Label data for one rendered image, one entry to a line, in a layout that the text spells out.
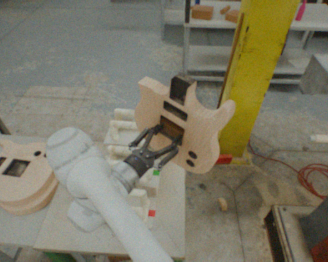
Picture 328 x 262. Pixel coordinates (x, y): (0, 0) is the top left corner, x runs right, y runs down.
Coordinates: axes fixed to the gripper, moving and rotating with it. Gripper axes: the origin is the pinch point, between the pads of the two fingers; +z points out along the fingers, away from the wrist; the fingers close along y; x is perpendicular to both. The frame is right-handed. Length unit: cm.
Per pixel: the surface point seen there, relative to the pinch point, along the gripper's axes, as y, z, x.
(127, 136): -25.1, 3.4, -27.8
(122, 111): -31.1, 7.1, -17.9
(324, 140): 46, 40, -5
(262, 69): 1, 113, -36
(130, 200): -6.4, -15.6, -41.1
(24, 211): -40, -49, -45
